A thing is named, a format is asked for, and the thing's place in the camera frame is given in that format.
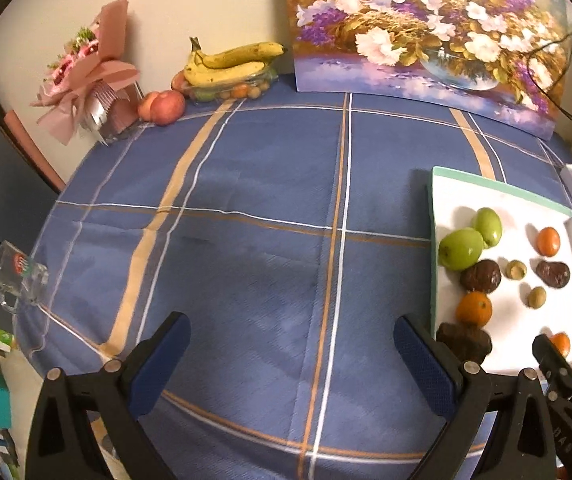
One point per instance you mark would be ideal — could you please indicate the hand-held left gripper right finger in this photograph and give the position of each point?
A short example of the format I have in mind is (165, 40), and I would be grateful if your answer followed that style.
(423, 360)

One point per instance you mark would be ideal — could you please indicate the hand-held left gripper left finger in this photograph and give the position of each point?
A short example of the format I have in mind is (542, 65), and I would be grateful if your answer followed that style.
(171, 345)

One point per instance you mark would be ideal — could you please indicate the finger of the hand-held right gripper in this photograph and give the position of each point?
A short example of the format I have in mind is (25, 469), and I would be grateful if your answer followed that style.
(548, 357)

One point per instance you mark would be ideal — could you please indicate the orange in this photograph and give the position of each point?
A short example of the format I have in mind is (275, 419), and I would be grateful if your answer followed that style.
(474, 309)
(560, 345)
(548, 241)

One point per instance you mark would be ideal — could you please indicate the dark brown fruit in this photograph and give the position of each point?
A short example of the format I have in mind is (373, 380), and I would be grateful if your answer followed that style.
(460, 341)
(480, 276)
(553, 273)

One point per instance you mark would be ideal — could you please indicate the white tray with teal rim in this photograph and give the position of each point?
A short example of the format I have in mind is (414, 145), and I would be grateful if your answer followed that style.
(513, 210)

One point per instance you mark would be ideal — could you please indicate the blue plaid tablecloth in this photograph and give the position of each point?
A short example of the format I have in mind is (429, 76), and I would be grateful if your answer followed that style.
(266, 260)

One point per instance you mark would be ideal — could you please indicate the glass mug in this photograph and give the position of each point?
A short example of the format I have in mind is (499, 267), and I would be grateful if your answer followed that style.
(18, 275)

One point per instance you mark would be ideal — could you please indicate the brown wooden panel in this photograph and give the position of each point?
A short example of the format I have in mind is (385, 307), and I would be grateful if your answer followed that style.
(31, 155)

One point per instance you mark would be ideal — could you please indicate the red apple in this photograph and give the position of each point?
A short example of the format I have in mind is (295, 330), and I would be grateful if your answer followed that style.
(163, 107)

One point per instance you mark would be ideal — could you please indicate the glass bowl of small fruit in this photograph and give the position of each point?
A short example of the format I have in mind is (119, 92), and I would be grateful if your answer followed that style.
(226, 94)

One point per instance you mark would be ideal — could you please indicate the pink wrapped bouquet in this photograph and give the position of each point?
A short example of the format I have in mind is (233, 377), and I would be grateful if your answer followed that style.
(91, 75)

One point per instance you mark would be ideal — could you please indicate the banana bunch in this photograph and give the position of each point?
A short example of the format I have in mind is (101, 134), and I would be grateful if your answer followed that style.
(231, 65)

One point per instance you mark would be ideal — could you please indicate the flower painting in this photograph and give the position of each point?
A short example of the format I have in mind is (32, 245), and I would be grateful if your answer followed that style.
(415, 35)

